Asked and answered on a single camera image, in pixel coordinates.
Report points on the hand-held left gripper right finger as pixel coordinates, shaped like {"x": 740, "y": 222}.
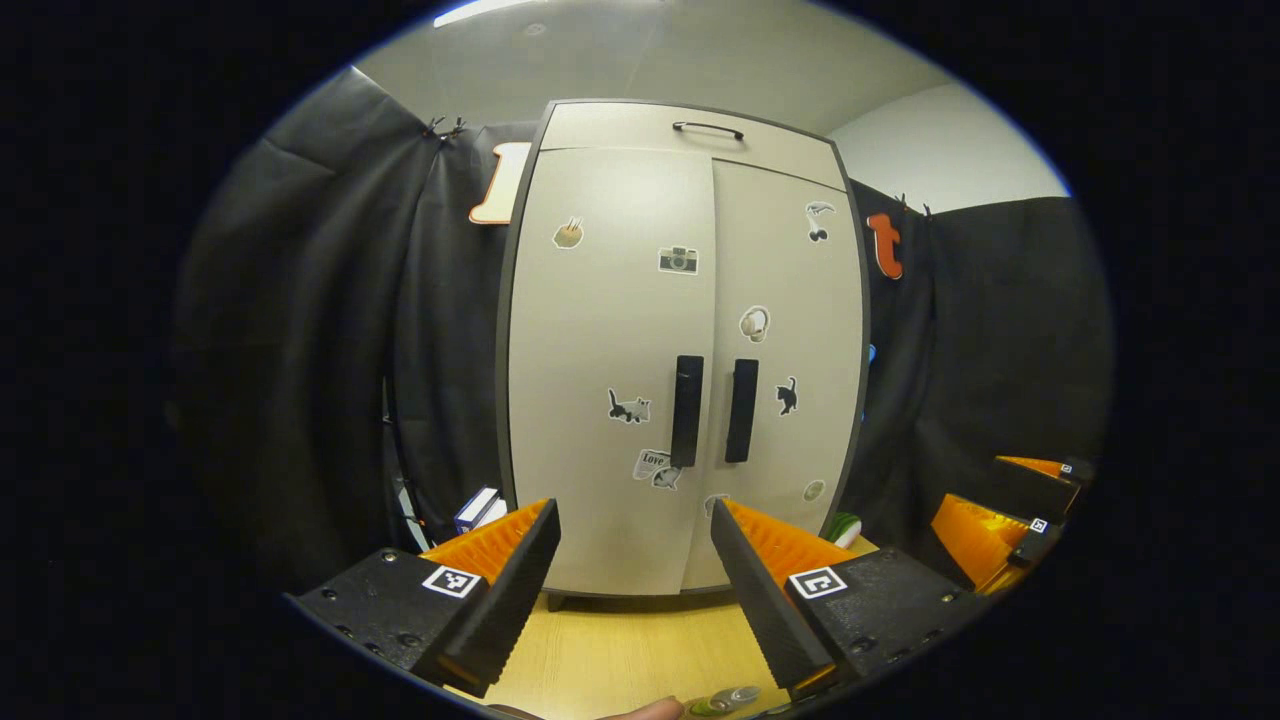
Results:
{"x": 758, "y": 600}

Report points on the white and grey cabinet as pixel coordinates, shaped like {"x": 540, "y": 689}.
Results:
{"x": 503, "y": 400}

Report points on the white cabinet drawer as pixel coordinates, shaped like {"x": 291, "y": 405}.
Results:
{"x": 620, "y": 130}

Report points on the ceiling light panel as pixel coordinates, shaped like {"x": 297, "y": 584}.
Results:
{"x": 490, "y": 10}

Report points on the clear bottle with green label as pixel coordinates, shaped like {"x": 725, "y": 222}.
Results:
{"x": 738, "y": 695}

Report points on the blue and white box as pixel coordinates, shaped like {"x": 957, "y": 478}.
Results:
{"x": 478, "y": 508}

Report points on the green and white object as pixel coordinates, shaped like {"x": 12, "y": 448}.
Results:
{"x": 845, "y": 528}

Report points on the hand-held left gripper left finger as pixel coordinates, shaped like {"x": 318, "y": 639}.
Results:
{"x": 510, "y": 590}

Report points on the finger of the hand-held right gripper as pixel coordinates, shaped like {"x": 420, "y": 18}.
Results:
{"x": 1045, "y": 480}
{"x": 975, "y": 540}

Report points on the white cabinet door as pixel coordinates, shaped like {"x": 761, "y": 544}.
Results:
{"x": 800, "y": 300}
{"x": 600, "y": 330}

